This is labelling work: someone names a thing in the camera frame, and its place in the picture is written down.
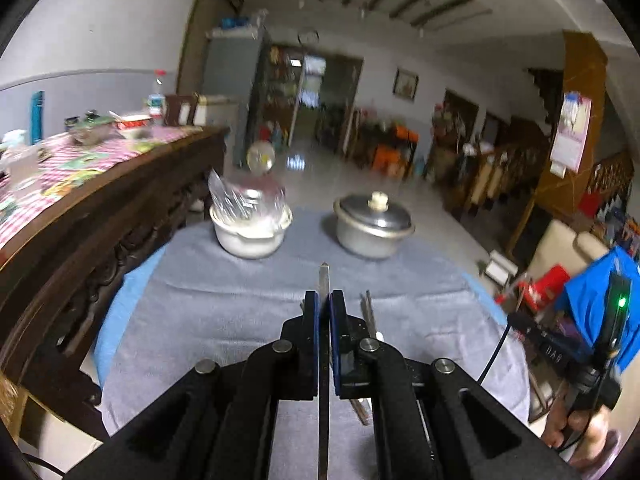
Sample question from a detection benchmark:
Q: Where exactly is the metal chopstick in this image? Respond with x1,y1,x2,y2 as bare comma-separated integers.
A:
318,262,331,480
360,290,378,339

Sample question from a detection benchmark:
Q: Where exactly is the person right hand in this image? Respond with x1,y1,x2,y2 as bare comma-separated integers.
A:
540,382,611,472

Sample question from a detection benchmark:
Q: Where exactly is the blue jacket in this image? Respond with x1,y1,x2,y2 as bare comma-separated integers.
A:
554,247,640,372

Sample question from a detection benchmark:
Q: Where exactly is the red children chair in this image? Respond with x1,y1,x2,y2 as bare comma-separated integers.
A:
495,264,570,315

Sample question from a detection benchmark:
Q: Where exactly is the aluminium pot with lid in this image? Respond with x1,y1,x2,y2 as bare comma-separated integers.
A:
333,191,416,260

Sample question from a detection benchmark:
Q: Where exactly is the white pot with plastic bag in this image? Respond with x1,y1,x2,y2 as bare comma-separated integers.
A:
208,170,293,260

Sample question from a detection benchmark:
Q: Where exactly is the beige sofa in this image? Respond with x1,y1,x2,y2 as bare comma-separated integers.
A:
526,220,610,280

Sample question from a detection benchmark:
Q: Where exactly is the grey table cloth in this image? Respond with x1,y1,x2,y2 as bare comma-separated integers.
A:
94,206,532,480

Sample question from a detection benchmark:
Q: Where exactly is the white step stool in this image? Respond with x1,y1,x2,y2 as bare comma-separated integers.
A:
484,250,518,287

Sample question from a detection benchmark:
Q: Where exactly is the small white fan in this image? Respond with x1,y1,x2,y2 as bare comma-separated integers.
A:
246,141,276,176

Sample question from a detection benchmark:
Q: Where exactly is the dark dining table background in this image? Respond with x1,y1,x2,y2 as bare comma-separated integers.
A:
347,122,420,180

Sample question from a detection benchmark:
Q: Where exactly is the white chest freezer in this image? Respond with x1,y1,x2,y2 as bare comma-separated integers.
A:
193,94,239,128

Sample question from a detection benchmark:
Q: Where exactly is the dark carved wooden sideboard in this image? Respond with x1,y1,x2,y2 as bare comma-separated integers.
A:
1,126,228,441

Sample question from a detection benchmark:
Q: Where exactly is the clear plastic water bottle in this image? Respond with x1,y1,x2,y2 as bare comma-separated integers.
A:
148,70,166,126

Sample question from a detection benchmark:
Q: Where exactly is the red white bowl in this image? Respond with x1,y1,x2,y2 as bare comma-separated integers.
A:
111,112,153,140

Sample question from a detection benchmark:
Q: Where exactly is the grey refrigerator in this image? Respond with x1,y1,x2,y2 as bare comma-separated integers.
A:
201,25,269,168

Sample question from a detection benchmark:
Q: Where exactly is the glass lidded bowl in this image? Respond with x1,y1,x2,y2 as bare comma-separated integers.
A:
65,110,115,146

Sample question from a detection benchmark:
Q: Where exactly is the checkered sideboard cloth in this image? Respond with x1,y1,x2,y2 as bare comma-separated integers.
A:
1,127,203,247

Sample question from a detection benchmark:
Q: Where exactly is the clear plastic container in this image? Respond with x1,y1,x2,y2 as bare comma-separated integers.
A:
3,145,40,196

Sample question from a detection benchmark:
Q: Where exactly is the teal water bottle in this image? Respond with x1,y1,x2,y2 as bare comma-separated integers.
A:
29,91,44,145

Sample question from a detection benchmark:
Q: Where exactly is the wall calendar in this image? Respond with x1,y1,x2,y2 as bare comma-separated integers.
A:
550,92,591,178

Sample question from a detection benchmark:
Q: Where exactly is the framed wall picture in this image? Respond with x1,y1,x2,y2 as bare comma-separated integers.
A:
393,68,419,102

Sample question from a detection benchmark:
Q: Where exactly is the round wall clock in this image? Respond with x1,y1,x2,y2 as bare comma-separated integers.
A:
296,28,320,48

